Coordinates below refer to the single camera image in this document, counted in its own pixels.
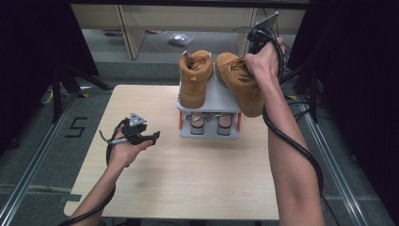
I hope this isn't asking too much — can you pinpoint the right hand-held gripper black cable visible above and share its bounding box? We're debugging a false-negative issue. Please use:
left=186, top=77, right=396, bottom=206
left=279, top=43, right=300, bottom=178
left=233, top=26, right=342, bottom=226

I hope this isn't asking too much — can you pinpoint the black curtain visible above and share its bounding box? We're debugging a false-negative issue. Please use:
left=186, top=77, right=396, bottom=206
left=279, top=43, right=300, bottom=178
left=286, top=0, right=399, bottom=218
left=0, top=0, right=100, bottom=158

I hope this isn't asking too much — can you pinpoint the person's left hand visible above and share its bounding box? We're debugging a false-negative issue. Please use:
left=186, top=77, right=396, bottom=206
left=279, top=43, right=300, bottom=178
left=107, top=126, right=154, bottom=169

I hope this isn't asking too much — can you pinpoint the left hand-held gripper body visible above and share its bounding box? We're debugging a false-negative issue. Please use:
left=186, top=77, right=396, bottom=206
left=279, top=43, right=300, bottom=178
left=122, top=112, right=148, bottom=145

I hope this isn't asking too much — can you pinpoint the aluminium floor rail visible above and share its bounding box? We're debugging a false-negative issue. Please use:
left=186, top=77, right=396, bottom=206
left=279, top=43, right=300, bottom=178
left=79, top=85, right=114, bottom=92
left=0, top=93, right=79, bottom=226
left=297, top=97, right=370, bottom=226

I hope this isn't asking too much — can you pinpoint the person's right hand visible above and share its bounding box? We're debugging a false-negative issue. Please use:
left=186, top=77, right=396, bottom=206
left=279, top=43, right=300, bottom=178
left=244, top=37, right=286, bottom=81

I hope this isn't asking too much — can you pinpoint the clear plastic bag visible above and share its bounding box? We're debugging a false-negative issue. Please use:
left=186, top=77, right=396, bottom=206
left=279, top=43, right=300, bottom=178
left=168, top=32, right=196, bottom=47

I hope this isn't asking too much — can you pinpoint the white two-tier shoe rack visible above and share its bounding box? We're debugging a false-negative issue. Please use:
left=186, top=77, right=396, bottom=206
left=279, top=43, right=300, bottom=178
left=176, top=62, right=248, bottom=140

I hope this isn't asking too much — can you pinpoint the white floor cable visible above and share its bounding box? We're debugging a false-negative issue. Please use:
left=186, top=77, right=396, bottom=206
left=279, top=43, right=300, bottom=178
left=40, top=89, right=56, bottom=106

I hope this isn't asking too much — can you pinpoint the hand-held gripper black cable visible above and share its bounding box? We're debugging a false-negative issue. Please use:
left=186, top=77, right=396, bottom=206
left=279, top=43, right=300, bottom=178
left=59, top=118, right=130, bottom=226
left=233, top=26, right=342, bottom=226

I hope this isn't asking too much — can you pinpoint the black metal stand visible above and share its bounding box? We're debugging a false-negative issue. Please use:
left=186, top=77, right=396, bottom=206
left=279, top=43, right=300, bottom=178
left=51, top=60, right=114, bottom=123
left=279, top=59, right=321, bottom=125

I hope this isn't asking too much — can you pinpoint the black rhinestone strap sandal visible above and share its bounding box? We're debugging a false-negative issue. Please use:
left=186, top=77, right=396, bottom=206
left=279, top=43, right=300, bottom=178
left=213, top=112, right=234, bottom=137
left=184, top=112, right=210, bottom=136

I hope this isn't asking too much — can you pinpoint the left hand-held gripper black cable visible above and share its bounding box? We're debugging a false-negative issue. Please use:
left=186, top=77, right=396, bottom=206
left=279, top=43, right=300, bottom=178
left=59, top=118, right=130, bottom=226

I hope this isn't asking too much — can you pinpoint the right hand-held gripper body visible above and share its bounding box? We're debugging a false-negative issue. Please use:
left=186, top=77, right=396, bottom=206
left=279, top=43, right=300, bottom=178
left=247, top=10, right=280, bottom=55

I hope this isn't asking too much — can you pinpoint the white shelving unit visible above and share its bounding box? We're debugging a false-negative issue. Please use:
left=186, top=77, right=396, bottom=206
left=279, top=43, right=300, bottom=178
left=69, top=3, right=307, bottom=62

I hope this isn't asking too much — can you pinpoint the tan suede lace-up boot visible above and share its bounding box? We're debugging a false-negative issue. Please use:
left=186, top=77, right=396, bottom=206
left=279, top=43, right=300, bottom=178
left=215, top=51, right=267, bottom=119
left=178, top=49, right=215, bottom=110

